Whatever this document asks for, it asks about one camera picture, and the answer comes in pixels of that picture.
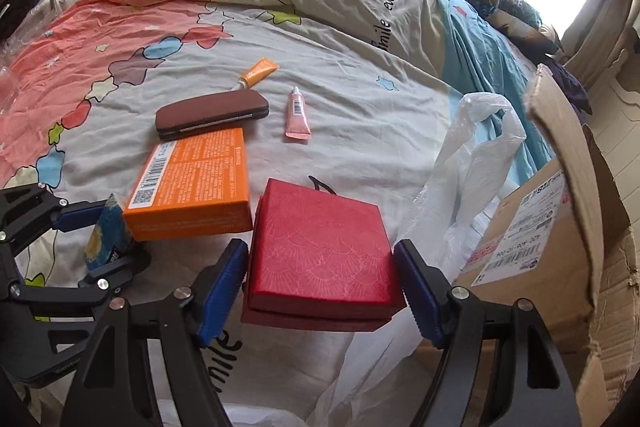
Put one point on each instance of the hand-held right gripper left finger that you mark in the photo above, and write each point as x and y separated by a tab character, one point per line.
222	287

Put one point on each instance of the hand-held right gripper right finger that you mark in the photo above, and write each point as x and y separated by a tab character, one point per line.
417	292

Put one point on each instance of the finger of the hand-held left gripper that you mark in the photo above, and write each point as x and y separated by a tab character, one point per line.
120	269
80	214

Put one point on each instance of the blue painted tissue pack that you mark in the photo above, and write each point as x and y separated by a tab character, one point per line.
107	237

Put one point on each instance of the red gift box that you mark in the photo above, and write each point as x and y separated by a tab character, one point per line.
320	247

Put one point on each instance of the orange box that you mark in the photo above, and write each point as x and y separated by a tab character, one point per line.
195	177

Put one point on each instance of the large cardboard box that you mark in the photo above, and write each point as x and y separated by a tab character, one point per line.
550	227

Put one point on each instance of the brown textured case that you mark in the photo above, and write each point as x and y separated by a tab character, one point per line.
210	112

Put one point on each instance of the white plastic bag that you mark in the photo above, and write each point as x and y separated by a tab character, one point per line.
475	147

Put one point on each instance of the small pink tube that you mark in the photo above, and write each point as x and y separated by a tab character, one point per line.
296	117

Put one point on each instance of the crumpled clear plastic wrap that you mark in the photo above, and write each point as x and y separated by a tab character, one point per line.
45	14

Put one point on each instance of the black cloth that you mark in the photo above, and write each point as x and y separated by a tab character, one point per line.
25	2

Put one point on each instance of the small orange tube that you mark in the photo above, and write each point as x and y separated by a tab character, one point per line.
262	69

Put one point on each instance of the dark navy cloth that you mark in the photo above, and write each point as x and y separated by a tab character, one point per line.
570	87

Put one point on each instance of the white carved headboard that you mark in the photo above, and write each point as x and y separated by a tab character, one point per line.
615	107

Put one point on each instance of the dark patterned pillow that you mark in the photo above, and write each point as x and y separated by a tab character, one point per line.
500	7

